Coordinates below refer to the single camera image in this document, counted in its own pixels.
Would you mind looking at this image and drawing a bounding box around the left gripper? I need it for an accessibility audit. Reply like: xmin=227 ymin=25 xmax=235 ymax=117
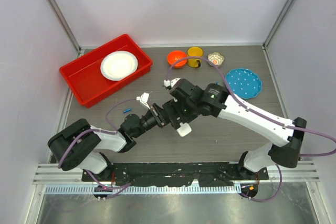
xmin=133 ymin=103 xmax=171 ymax=138

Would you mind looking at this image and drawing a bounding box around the white remote control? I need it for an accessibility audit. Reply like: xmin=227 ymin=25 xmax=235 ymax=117
xmin=176 ymin=123 xmax=192 ymax=137

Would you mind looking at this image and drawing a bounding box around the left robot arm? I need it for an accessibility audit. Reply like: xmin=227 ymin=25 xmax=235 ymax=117
xmin=47 ymin=103 xmax=170 ymax=182

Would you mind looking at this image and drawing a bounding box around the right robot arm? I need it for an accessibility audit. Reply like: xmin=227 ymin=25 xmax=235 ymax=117
xmin=164 ymin=78 xmax=307 ymax=179

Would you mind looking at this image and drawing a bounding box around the orange bowl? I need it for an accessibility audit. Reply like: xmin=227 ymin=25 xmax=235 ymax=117
xmin=166 ymin=50 xmax=187 ymax=68

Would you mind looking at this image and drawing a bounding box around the yellow mug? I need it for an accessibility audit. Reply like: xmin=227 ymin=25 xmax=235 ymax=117
xmin=187 ymin=47 xmax=203 ymax=68

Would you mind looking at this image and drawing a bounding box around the patterned small bowl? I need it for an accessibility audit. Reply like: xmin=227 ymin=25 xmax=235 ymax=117
xmin=207 ymin=52 xmax=225 ymax=67

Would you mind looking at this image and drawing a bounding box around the white paper plate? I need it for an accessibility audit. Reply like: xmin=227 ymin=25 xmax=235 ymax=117
xmin=100 ymin=51 xmax=138 ymax=81

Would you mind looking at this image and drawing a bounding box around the blue dotted plate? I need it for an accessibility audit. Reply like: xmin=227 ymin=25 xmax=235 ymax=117
xmin=225 ymin=68 xmax=263 ymax=100

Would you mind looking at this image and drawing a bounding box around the red plastic bin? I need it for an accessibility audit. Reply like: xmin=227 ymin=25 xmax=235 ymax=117
xmin=59 ymin=34 xmax=153 ymax=108

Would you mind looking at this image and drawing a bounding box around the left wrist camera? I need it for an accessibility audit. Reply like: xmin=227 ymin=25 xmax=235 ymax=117
xmin=136 ymin=92 xmax=150 ymax=109

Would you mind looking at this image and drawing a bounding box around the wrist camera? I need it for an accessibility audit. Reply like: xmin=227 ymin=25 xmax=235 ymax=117
xmin=136 ymin=92 xmax=150 ymax=109
xmin=163 ymin=78 xmax=180 ymax=89

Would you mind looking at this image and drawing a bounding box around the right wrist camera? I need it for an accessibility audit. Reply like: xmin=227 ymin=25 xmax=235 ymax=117
xmin=163 ymin=78 xmax=180 ymax=89

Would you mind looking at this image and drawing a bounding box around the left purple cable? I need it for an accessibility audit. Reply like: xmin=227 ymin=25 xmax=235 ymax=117
xmin=57 ymin=98 xmax=138 ymax=169

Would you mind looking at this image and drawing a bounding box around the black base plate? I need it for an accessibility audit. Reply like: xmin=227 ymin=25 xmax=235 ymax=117
xmin=79 ymin=162 xmax=269 ymax=187

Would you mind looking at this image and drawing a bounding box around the white cable duct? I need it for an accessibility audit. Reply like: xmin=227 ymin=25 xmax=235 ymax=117
xmin=44 ymin=184 xmax=241 ymax=195

